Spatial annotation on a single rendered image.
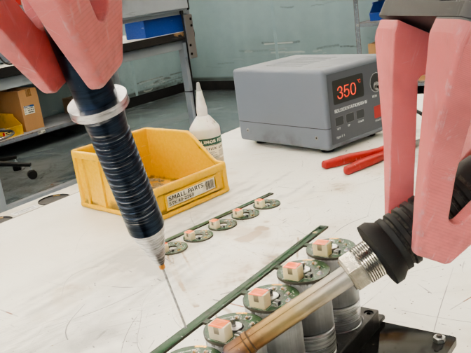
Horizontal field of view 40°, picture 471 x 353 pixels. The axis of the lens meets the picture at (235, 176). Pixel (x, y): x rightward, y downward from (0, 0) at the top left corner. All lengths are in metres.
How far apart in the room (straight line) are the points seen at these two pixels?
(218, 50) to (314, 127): 5.65
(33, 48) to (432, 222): 0.14
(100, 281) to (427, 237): 0.31
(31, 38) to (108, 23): 0.02
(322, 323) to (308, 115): 0.45
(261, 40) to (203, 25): 0.68
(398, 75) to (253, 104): 0.56
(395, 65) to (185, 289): 0.26
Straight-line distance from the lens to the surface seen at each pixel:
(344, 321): 0.34
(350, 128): 0.75
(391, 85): 0.24
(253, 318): 0.27
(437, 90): 0.21
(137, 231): 0.19
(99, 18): 0.16
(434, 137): 0.21
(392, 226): 0.23
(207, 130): 0.70
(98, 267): 0.52
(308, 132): 0.74
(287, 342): 0.29
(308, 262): 0.32
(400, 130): 0.24
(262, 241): 0.51
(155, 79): 6.37
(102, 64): 0.16
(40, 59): 0.16
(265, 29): 6.00
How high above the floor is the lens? 0.94
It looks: 16 degrees down
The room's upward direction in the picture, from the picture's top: 8 degrees counter-clockwise
